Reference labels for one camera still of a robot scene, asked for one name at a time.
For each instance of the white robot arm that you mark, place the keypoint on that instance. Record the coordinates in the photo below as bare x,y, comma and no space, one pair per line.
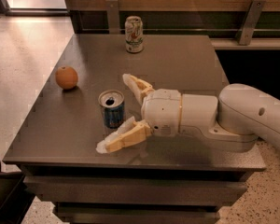
233,121

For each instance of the white green 7up can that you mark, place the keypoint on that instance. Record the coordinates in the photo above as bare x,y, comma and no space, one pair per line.
134,34

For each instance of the left metal wall bracket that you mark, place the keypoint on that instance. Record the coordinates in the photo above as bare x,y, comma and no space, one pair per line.
112,11

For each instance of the orange fruit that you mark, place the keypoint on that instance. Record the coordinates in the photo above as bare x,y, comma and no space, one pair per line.
66,77

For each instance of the right metal wall bracket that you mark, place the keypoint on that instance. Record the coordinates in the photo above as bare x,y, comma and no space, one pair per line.
245,33

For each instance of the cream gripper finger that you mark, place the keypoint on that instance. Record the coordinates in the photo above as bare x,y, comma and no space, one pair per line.
139,87
129,133

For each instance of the metal wall bracket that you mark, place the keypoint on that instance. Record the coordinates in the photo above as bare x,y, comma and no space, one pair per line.
112,11
245,33

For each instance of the grey drawer cabinet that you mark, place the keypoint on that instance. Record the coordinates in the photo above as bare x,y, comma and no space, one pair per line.
161,181

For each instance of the blue silver redbull can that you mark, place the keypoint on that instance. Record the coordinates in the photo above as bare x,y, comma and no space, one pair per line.
112,106

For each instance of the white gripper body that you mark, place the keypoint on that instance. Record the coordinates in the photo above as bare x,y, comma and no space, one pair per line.
161,112

